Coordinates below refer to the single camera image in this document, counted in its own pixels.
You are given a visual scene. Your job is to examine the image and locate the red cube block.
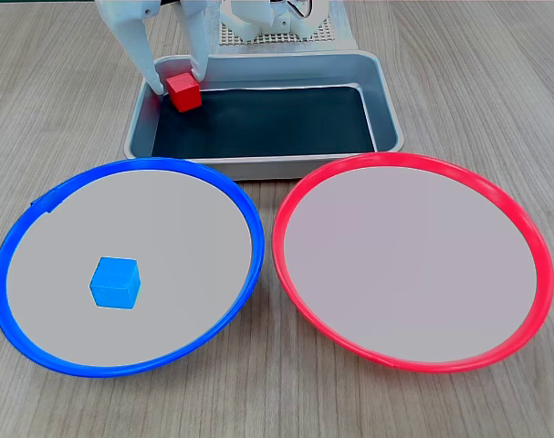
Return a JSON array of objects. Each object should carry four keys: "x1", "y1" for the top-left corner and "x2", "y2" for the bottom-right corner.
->
[{"x1": 165, "y1": 71, "x2": 203, "y2": 113}]

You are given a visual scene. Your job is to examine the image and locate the blue cube block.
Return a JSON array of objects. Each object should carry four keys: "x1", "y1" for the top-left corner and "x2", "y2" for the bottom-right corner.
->
[{"x1": 89, "y1": 255, "x2": 141, "y2": 310}]

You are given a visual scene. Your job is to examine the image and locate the black tray liner mat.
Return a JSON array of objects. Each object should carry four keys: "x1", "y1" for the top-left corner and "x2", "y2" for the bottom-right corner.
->
[{"x1": 151, "y1": 85, "x2": 378, "y2": 159}]

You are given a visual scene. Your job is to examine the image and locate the silver metal tray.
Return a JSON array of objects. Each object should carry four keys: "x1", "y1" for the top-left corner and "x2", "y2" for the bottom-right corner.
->
[{"x1": 123, "y1": 50, "x2": 405, "y2": 182}]

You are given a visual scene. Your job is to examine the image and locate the blue-rimmed round dish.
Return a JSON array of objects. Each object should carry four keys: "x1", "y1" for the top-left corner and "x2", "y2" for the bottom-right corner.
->
[{"x1": 0, "y1": 156, "x2": 266, "y2": 379}]

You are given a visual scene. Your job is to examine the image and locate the red-rimmed round dish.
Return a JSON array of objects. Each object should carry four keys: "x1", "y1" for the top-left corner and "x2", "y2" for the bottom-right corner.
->
[{"x1": 271, "y1": 151, "x2": 554, "y2": 374}]

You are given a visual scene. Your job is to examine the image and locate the thin arm cable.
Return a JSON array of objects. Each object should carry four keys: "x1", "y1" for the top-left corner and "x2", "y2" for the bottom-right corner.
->
[{"x1": 283, "y1": 0, "x2": 315, "y2": 20}]

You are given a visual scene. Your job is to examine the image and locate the white perforated base plate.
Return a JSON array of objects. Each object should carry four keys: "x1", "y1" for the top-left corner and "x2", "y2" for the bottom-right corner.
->
[{"x1": 219, "y1": 0, "x2": 338, "y2": 47}]

